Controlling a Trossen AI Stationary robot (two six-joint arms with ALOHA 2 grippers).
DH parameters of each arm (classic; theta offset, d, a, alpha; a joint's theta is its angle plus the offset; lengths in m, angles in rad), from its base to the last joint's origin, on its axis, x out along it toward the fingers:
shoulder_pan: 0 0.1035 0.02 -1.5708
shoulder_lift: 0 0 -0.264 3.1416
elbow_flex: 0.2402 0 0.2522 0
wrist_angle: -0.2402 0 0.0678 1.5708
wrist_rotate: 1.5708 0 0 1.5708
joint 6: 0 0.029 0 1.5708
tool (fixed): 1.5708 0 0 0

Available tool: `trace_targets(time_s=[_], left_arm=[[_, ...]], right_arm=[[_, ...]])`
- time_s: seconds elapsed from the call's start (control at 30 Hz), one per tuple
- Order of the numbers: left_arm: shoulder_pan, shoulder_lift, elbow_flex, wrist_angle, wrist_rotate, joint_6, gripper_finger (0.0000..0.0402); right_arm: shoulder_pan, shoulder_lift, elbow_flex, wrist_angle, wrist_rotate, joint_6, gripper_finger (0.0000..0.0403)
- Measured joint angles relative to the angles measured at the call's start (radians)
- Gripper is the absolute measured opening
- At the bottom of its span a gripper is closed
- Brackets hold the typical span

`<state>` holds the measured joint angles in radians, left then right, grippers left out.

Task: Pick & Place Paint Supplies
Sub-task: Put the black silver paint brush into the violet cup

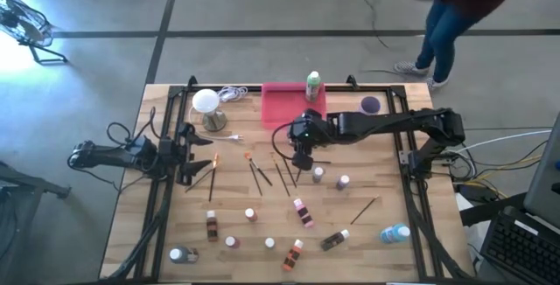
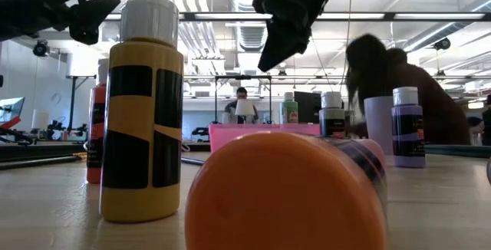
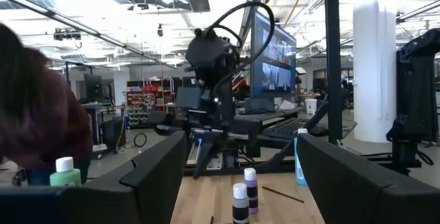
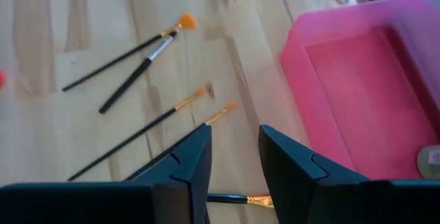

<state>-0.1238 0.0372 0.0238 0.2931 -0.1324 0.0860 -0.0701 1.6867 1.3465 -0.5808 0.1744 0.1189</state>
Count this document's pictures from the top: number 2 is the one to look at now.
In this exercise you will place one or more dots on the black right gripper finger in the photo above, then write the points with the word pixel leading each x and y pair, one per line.
pixel 284 39

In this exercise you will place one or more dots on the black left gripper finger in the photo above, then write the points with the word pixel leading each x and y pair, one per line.
pixel 90 20

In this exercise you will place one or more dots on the green paint bottle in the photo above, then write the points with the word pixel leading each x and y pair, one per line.
pixel 289 112

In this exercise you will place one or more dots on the grey paint bottle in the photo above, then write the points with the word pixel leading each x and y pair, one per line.
pixel 331 121

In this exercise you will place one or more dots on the lavender cup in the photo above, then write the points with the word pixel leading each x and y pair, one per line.
pixel 377 127

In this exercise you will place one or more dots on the purple paint bottle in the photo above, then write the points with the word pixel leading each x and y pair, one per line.
pixel 408 158

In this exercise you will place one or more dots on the yellow paint bottle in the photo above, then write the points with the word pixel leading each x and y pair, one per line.
pixel 130 116

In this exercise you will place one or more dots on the pink paint bottle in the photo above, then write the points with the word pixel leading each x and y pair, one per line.
pixel 375 149

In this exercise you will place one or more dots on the red paint bottle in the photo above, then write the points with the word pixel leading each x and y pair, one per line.
pixel 95 173

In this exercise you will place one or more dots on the orange paint bottle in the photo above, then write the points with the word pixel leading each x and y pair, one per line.
pixel 284 196

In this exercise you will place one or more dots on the black ceiling spotlight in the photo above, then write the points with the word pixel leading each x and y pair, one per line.
pixel 442 44
pixel 40 48

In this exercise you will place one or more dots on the person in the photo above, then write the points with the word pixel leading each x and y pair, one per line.
pixel 475 123
pixel 241 94
pixel 488 119
pixel 433 104

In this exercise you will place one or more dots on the black monitor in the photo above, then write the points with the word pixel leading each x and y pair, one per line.
pixel 307 108

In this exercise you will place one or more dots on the white shade desk lamp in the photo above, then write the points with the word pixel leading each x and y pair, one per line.
pixel 244 108

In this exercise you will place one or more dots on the black floor stand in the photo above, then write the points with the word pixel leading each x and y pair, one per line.
pixel 73 100

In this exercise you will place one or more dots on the black overhead rig beam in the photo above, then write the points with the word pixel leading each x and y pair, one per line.
pixel 188 16

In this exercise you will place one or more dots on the pink plastic bin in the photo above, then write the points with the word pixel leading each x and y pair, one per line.
pixel 238 137

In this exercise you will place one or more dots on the small white lamp shade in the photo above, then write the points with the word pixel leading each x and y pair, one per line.
pixel 40 119

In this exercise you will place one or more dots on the tilted monitor screen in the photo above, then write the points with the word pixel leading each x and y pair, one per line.
pixel 11 110

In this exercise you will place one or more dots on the black camera rig frame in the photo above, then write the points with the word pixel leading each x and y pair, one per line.
pixel 241 77

